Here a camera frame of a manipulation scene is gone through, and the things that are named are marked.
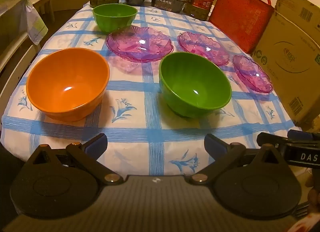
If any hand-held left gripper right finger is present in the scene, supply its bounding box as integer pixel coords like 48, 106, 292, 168
185, 134, 292, 185

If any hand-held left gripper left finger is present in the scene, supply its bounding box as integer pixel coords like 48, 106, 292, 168
22, 133, 125, 185

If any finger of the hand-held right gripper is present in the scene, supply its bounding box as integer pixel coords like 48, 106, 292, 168
257, 132, 320, 148
287, 130, 320, 140

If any green plastic bowl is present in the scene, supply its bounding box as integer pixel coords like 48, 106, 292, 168
93, 4, 138, 34
159, 52, 232, 119

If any orange plastic bowl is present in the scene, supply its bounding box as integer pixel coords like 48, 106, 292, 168
26, 48, 110, 122

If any purple glass plate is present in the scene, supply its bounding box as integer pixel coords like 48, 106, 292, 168
106, 25, 174, 63
177, 31, 230, 67
232, 54, 273, 94

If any person's right hand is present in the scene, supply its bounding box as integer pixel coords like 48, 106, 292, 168
305, 172, 320, 210

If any blue checked tablecloth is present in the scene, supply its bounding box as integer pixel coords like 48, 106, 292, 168
0, 2, 303, 177

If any large cardboard box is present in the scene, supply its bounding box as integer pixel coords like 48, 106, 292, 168
251, 0, 320, 132

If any red tote bag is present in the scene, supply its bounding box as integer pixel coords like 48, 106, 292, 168
209, 0, 275, 54

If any white railed furniture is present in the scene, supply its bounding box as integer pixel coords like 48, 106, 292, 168
0, 0, 43, 120

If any dark instant meal box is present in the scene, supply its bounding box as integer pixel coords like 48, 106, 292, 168
151, 0, 192, 14

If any white wooden chair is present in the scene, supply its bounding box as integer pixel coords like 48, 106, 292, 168
32, 0, 55, 24

